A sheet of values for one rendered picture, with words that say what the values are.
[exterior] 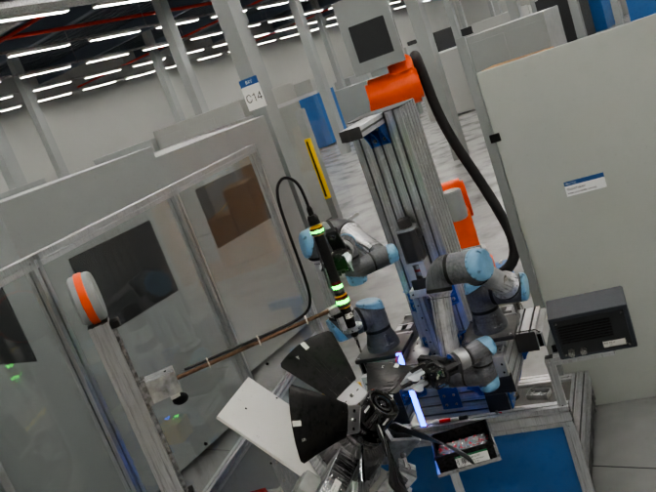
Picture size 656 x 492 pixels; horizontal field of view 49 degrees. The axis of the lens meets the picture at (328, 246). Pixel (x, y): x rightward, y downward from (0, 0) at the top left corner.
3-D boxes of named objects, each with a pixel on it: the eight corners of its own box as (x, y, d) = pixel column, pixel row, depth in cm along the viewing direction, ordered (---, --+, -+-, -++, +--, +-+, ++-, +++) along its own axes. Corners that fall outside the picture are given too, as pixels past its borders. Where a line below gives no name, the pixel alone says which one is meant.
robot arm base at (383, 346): (373, 341, 334) (367, 321, 332) (403, 335, 328) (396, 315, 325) (364, 355, 321) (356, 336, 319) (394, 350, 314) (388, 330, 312)
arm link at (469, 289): (474, 302, 309) (466, 273, 306) (505, 298, 302) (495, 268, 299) (466, 314, 299) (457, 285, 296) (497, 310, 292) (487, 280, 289)
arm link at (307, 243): (369, 335, 316) (333, 222, 298) (339, 348, 312) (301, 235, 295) (359, 326, 327) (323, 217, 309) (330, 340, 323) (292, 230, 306)
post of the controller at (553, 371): (558, 407, 261) (544, 359, 256) (558, 402, 263) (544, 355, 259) (566, 405, 260) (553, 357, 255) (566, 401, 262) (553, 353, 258)
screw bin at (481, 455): (439, 475, 254) (433, 458, 253) (434, 450, 271) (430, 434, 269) (499, 459, 252) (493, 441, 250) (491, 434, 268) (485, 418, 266)
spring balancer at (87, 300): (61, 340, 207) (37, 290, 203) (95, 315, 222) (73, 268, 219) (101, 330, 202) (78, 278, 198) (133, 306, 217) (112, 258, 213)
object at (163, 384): (150, 407, 216) (140, 383, 214) (149, 400, 223) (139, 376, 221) (183, 393, 218) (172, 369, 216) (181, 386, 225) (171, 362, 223)
